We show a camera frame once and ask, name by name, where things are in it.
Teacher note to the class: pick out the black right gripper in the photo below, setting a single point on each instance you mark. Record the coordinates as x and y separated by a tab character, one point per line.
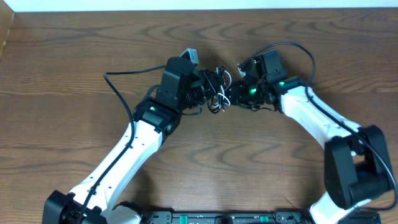
237	97

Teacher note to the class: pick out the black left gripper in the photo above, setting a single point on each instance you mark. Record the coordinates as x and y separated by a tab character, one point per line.
213	84

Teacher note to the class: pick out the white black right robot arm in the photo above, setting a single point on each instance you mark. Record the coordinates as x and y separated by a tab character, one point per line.
357	167

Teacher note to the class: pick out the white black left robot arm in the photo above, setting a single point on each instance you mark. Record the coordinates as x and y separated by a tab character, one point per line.
155	118

